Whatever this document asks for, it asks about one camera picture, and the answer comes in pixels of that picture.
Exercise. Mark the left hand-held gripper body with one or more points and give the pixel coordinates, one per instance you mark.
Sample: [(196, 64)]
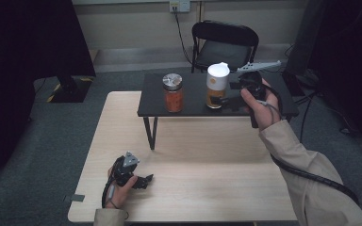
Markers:
[(122, 171)]

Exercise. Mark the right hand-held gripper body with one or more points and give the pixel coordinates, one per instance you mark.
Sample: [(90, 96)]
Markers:
[(251, 83)]

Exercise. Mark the white-lid seasoning jar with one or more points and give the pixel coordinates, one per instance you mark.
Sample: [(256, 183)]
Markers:
[(217, 80)]

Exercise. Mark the black raised shelf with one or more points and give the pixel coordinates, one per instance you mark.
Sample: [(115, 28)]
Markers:
[(194, 91)]

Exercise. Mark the silver-lid glass spice jar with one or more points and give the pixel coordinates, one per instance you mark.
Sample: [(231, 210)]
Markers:
[(173, 100)]

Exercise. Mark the person's left hand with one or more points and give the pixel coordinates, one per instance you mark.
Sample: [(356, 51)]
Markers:
[(119, 194)]

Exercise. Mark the person's right hand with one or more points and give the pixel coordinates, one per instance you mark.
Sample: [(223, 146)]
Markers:
[(265, 109)]

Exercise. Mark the black folding chair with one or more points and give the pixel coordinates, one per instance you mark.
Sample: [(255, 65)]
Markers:
[(223, 53)]

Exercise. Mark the grey tape piece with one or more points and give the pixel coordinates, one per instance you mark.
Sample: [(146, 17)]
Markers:
[(75, 197)]

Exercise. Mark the black stand base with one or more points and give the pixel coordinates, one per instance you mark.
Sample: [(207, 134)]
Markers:
[(72, 91)]

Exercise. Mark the dark curtain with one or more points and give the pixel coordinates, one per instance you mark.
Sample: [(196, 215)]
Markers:
[(342, 47)]

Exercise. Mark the black curtain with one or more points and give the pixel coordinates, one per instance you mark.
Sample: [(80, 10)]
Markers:
[(28, 47)]

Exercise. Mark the white wall outlet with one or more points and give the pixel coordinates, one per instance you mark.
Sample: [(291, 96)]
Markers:
[(179, 4)]

